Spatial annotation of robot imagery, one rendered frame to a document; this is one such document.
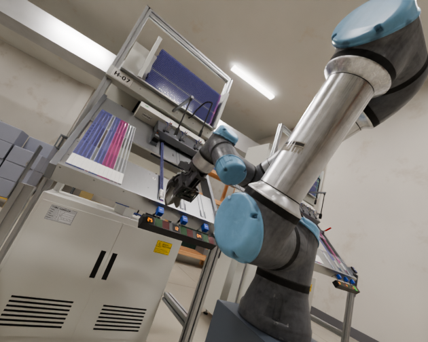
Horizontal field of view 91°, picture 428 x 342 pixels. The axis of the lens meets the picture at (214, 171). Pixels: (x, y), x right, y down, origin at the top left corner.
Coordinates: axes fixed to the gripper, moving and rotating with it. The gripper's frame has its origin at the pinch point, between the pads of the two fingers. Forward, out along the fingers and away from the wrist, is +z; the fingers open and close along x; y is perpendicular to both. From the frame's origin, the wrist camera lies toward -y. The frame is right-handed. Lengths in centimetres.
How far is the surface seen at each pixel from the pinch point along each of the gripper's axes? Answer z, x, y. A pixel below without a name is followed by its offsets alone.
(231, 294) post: 35, 61, 10
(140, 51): -20, -33, -114
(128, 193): 5.1, -12.9, -2.0
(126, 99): 7, -26, -89
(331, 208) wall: 12, 367, -173
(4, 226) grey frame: 20.6, -39.3, 10.7
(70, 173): 5.8, -31.8, -2.0
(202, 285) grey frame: 24.4, 32.3, 14.4
